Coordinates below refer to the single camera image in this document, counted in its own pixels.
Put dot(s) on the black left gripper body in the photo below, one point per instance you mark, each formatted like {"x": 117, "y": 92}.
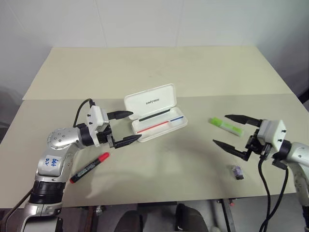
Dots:
{"x": 103, "y": 138}

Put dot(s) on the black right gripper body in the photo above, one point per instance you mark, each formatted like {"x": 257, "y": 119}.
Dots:
{"x": 256, "y": 145}

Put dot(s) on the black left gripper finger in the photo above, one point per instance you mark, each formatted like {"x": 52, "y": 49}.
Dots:
{"x": 122, "y": 114}
{"x": 128, "y": 141}

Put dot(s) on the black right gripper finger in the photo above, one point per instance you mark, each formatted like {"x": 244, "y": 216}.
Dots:
{"x": 229, "y": 148}
{"x": 243, "y": 119}

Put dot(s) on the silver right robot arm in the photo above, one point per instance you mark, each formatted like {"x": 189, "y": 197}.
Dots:
{"x": 299, "y": 157}

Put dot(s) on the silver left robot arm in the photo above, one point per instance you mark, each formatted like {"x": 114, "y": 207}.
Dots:
{"x": 60, "y": 142}

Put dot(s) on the white open pencil case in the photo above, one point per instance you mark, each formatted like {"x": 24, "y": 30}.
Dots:
{"x": 154, "y": 106}

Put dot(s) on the green highlighter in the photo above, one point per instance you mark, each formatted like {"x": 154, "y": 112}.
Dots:
{"x": 225, "y": 126}

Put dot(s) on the small purple eraser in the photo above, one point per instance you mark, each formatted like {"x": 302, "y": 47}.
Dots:
{"x": 237, "y": 172}

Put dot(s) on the red pen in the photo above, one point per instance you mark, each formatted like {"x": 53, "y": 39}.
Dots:
{"x": 152, "y": 127}

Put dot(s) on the black pen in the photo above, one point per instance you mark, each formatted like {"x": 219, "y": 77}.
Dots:
{"x": 154, "y": 115}

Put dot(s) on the black marker with red cap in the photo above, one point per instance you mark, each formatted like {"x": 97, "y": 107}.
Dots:
{"x": 88, "y": 168}

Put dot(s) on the blue pen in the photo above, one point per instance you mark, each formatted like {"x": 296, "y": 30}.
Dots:
{"x": 176, "y": 119}

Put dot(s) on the dark rounded shape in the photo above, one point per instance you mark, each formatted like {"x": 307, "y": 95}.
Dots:
{"x": 129, "y": 222}
{"x": 192, "y": 217}

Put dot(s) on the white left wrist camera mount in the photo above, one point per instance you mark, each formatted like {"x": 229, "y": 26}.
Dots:
{"x": 94, "y": 119}

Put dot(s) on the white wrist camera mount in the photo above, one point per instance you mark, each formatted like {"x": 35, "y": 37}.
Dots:
{"x": 94, "y": 119}
{"x": 274, "y": 133}

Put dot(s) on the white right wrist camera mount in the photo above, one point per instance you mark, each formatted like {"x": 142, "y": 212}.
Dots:
{"x": 274, "y": 133}

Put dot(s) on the black metal table frame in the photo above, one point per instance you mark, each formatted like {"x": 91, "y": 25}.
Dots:
{"x": 227, "y": 215}

